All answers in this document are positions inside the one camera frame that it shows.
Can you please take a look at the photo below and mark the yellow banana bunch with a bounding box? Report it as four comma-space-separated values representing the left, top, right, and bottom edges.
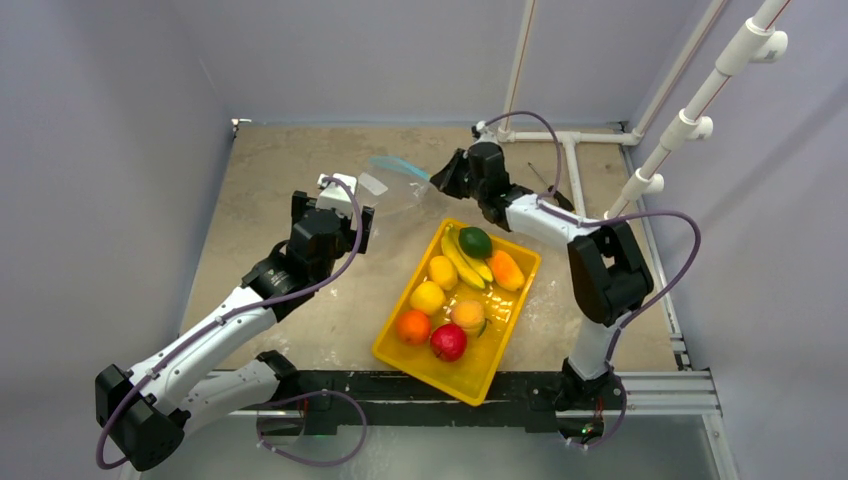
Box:
440, 224, 494, 290

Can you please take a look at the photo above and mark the orange mango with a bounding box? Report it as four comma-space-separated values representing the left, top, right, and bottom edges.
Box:
487, 250, 526, 291

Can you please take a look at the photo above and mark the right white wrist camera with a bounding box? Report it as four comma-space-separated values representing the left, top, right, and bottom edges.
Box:
471, 121, 499, 145

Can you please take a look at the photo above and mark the aluminium frame rail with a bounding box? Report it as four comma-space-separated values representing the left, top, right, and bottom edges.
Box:
619, 371, 721, 416

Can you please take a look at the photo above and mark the green avocado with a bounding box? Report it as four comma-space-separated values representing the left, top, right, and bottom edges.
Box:
457, 227, 494, 260

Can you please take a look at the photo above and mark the yellow plastic tray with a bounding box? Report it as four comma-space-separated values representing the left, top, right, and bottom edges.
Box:
372, 218, 541, 406

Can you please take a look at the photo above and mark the peach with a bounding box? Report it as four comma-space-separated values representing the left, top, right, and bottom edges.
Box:
450, 300, 488, 337

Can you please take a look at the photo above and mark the black handled screwdriver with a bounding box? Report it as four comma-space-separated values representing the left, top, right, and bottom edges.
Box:
527, 162, 576, 213

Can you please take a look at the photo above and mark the white pvc pipe frame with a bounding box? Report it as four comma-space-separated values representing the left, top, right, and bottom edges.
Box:
497, 1, 790, 218

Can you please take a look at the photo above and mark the yellow round fruit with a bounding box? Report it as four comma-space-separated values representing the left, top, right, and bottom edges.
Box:
409, 281, 446, 316

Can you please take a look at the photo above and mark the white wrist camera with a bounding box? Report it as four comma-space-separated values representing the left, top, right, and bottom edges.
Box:
471, 121, 499, 145
315, 173, 358, 219

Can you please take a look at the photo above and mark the clear zip top bag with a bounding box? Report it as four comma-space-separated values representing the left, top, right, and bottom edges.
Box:
356, 156, 447, 221

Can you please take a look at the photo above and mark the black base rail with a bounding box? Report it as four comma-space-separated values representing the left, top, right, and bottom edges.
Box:
251, 370, 627, 441

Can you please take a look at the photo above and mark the red apple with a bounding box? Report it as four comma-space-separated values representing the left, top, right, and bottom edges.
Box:
429, 324, 468, 362

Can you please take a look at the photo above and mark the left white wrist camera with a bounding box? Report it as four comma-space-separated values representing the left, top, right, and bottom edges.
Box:
315, 173, 358, 219

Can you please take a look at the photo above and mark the yellow lemon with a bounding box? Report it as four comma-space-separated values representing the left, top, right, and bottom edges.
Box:
428, 255, 459, 291

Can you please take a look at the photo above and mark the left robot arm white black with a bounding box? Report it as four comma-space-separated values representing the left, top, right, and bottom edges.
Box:
95, 190, 374, 471

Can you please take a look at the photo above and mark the orange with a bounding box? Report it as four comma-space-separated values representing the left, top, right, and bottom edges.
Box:
394, 310, 431, 346

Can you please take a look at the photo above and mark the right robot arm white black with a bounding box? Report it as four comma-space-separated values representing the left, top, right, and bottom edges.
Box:
430, 141, 654, 410

